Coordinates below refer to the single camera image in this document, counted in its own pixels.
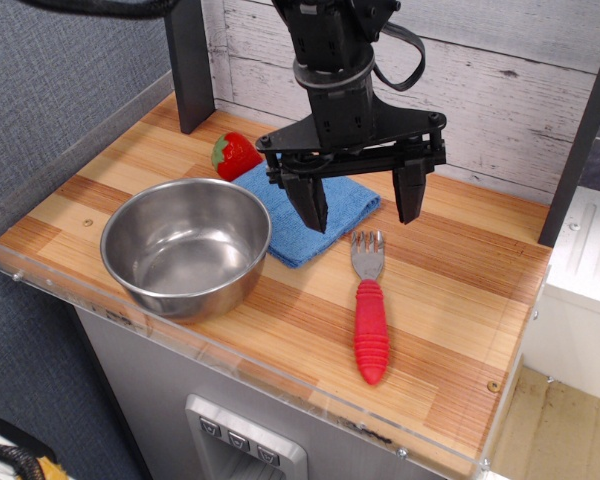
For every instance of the fork with red handle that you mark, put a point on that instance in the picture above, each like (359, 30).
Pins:
(371, 339)

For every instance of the dark frame post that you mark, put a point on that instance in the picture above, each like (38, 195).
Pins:
(189, 58)
(573, 168)

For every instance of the grey toy fridge cabinet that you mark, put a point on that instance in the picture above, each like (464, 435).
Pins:
(151, 383)

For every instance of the white side cabinet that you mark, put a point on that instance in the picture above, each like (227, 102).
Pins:
(562, 340)

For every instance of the stainless steel bowl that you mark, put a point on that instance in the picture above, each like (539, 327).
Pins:
(188, 249)

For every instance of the yellow object at corner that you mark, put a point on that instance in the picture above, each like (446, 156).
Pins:
(51, 470)

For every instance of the red toy strawberry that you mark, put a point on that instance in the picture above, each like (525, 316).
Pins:
(234, 155)

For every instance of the clear acrylic table guard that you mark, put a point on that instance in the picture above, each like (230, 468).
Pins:
(460, 281)

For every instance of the silver dispenser button panel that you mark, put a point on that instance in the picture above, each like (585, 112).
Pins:
(231, 446)

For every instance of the dark right frame post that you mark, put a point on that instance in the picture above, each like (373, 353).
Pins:
(573, 168)

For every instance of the blue folded cloth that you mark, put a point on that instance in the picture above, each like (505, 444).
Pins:
(308, 220)

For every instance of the dark left frame post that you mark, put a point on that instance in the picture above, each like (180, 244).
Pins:
(189, 58)

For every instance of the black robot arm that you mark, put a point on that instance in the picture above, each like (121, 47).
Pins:
(333, 44)

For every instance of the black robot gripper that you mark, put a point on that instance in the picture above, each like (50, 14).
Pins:
(354, 136)

